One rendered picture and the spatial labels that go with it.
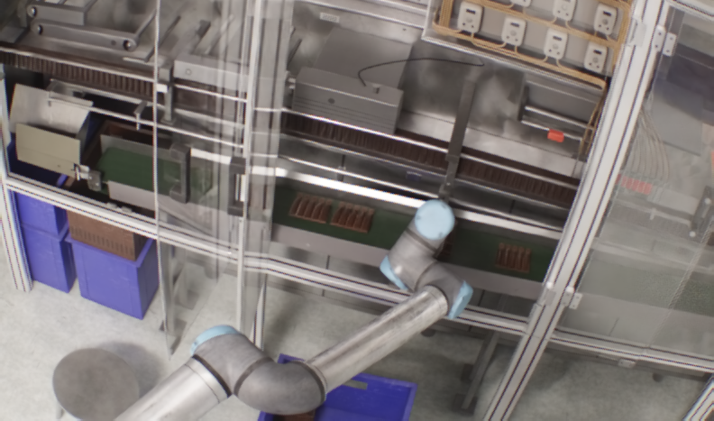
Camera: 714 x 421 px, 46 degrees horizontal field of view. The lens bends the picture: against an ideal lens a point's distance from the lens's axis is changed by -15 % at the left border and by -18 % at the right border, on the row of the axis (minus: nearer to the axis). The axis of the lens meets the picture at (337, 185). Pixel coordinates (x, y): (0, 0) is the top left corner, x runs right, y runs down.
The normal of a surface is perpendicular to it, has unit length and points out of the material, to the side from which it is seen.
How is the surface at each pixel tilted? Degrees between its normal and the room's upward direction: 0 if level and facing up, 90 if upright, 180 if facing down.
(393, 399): 90
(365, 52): 0
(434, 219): 40
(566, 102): 90
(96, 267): 90
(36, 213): 90
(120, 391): 0
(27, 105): 57
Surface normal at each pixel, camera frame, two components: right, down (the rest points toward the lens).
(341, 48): 0.11, -0.72
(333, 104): -0.26, 0.65
